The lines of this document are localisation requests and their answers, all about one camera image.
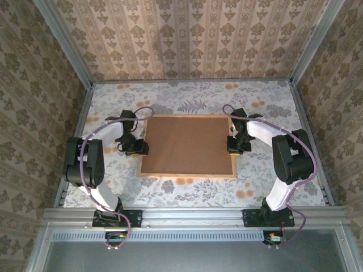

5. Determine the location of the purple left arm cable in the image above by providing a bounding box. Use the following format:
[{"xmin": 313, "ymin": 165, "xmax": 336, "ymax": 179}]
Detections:
[{"xmin": 79, "ymin": 106, "xmax": 155, "ymax": 250}]

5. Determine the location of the light wooden picture frame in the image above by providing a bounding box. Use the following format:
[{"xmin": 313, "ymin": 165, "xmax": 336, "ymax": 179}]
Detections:
[{"xmin": 137, "ymin": 113, "xmax": 237, "ymax": 179}]

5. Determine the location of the brown backing board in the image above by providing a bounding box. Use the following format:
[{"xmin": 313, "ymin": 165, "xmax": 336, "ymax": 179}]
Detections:
[{"xmin": 141, "ymin": 116, "xmax": 234, "ymax": 175}]

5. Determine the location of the grey metal panel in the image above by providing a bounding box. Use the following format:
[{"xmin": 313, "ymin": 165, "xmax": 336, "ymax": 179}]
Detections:
[{"xmin": 42, "ymin": 240, "xmax": 351, "ymax": 272}]

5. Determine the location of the grey slotted cable duct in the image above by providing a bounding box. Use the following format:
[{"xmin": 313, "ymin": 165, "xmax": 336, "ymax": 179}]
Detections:
[{"xmin": 52, "ymin": 231, "xmax": 265, "ymax": 242}]

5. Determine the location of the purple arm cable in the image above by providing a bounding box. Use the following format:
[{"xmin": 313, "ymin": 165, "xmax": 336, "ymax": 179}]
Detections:
[
  {"xmin": 79, "ymin": 106, "xmax": 155, "ymax": 250},
  {"xmin": 222, "ymin": 104, "xmax": 318, "ymax": 250}
]

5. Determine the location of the aluminium table side rail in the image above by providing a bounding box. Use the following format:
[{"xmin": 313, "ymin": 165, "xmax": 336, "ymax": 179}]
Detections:
[
  {"xmin": 289, "ymin": 82, "xmax": 335, "ymax": 206},
  {"xmin": 53, "ymin": 84, "xmax": 94, "ymax": 207}
]

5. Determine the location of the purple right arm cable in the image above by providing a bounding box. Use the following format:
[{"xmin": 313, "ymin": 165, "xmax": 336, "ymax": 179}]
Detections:
[{"xmin": 222, "ymin": 104, "xmax": 318, "ymax": 250}]

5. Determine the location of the aluminium table end rail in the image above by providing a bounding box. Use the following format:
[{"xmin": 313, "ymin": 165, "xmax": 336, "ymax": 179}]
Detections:
[{"xmin": 92, "ymin": 78, "xmax": 293, "ymax": 85}]

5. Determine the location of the aluminium corner post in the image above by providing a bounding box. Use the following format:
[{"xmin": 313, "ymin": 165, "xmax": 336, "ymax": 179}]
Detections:
[
  {"xmin": 289, "ymin": 0, "xmax": 345, "ymax": 86},
  {"xmin": 33, "ymin": 0, "xmax": 94, "ymax": 89}
]

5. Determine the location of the aluminium mounting rail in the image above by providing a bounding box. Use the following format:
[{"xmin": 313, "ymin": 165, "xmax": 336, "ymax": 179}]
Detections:
[{"xmin": 41, "ymin": 206, "xmax": 348, "ymax": 228}]

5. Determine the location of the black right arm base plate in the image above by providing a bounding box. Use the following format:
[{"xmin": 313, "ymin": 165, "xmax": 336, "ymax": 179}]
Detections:
[{"xmin": 242, "ymin": 209, "xmax": 296, "ymax": 228}]

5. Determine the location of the small circuit board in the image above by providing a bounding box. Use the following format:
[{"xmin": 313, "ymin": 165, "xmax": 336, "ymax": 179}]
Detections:
[
  {"xmin": 262, "ymin": 229, "xmax": 286, "ymax": 246},
  {"xmin": 104, "ymin": 231, "xmax": 128, "ymax": 247}
]

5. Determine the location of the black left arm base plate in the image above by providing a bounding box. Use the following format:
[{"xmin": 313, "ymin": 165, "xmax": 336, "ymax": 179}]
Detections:
[{"xmin": 92, "ymin": 209, "xmax": 143, "ymax": 228}]

